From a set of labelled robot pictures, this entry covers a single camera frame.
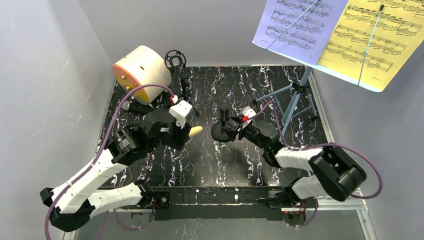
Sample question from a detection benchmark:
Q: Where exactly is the beige microphone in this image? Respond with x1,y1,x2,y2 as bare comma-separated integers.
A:
188,126,203,137

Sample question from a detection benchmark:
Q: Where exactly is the black round microphone stand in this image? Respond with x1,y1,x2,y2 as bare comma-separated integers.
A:
211,108,235,143

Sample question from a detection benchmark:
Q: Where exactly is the blue music stand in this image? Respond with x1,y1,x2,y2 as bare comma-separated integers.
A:
252,66,318,134

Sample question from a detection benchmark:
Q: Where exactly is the silver microphone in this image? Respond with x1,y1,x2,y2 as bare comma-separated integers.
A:
121,100,155,115

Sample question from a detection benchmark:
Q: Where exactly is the black tripod microphone stand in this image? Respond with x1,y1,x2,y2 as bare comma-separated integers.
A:
164,49,200,117

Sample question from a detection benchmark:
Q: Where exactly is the lavender sheet music page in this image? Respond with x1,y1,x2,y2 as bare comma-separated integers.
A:
252,0,348,66

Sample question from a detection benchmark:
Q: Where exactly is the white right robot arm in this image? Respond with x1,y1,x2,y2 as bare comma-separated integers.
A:
225,116,367,207

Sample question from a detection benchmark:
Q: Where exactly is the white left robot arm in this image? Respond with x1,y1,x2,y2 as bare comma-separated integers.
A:
40,105,192,232

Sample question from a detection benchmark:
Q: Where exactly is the white and orange drum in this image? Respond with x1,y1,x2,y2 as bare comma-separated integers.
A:
112,45,172,92

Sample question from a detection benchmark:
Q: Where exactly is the yellow sheet music page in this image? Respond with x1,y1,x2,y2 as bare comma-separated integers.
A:
317,0,424,93

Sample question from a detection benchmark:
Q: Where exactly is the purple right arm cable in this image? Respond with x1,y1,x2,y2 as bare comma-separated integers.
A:
248,99,384,228

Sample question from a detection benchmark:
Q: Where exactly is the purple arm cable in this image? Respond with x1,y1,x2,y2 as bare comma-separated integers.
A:
248,99,384,228
44,83,176,240

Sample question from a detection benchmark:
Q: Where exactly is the aluminium frame rail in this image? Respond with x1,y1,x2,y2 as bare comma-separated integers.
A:
63,186,377,240

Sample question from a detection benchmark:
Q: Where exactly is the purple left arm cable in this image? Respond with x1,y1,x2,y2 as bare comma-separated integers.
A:
44,83,176,240

